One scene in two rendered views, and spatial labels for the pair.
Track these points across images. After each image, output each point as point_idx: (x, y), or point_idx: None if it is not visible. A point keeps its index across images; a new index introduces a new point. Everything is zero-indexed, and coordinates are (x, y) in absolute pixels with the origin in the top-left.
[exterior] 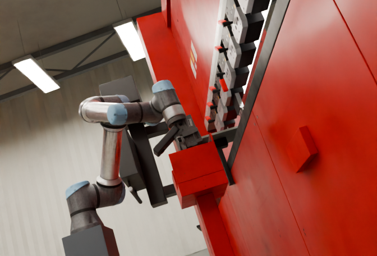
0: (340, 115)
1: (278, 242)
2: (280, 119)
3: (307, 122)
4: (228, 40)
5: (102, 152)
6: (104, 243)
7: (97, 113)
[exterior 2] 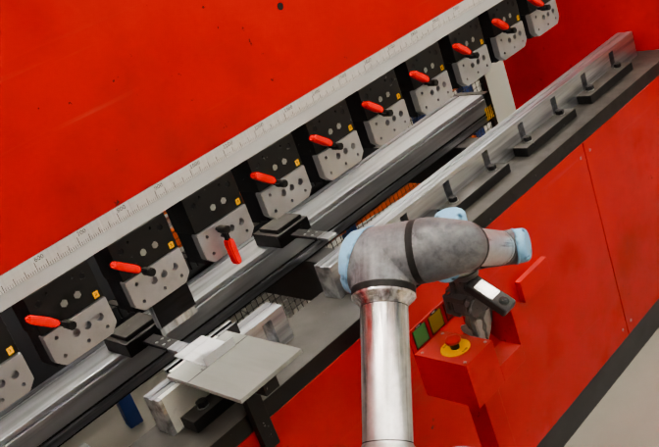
0: (575, 241)
1: (421, 445)
2: None
3: (542, 253)
4: (285, 170)
5: (408, 370)
6: None
7: (502, 244)
